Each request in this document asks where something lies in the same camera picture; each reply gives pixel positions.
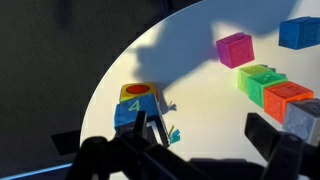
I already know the blue block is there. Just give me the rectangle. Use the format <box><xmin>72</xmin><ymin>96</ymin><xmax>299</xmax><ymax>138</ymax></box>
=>
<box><xmin>278</xmin><ymin>16</ymin><xmax>320</xmax><ymax>51</ymax></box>

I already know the lime green block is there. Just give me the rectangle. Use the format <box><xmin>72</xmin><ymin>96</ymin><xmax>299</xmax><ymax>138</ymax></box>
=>
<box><xmin>237</xmin><ymin>64</ymin><xmax>276</xmax><ymax>95</ymax></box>

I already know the blue soft cube number four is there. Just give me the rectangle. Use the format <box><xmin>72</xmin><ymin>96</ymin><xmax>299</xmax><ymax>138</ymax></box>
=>
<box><xmin>113</xmin><ymin>93</ymin><xmax>182</xmax><ymax>148</ymax></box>

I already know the orange block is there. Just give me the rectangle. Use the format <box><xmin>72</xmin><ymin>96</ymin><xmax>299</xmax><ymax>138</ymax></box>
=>
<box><xmin>263</xmin><ymin>81</ymin><xmax>314</xmax><ymax>125</ymax></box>

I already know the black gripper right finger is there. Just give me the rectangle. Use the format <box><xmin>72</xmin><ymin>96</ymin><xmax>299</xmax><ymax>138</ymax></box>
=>
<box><xmin>244</xmin><ymin>112</ymin><xmax>320</xmax><ymax>180</ymax></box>

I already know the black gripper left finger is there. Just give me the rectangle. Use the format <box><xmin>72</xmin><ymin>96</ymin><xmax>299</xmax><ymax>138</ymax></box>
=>
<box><xmin>65</xmin><ymin>110</ymin><xmax>209</xmax><ymax>180</ymax></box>

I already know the grey block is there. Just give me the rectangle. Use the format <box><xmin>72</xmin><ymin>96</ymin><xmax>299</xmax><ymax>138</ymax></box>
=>
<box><xmin>282</xmin><ymin>98</ymin><xmax>320</xmax><ymax>146</ymax></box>

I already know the yellow soft cube red circle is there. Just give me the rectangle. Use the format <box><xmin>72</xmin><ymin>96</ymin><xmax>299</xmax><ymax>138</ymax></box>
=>
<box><xmin>119</xmin><ymin>82</ymin><xmax>160</xmax><ymax>103</ymax></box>

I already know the pink block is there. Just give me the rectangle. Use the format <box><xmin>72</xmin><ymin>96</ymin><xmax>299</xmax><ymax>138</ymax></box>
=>
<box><xmin>215</xmin><ymin>32</ymin><xmax>255</xmax><ymax>70</ymax></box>

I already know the dark green block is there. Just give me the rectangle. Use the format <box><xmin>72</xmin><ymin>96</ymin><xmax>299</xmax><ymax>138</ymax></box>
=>
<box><xmin>247</xmin><ymin>71</ymin><xmax>288</xmax><ymax>109</ymax></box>

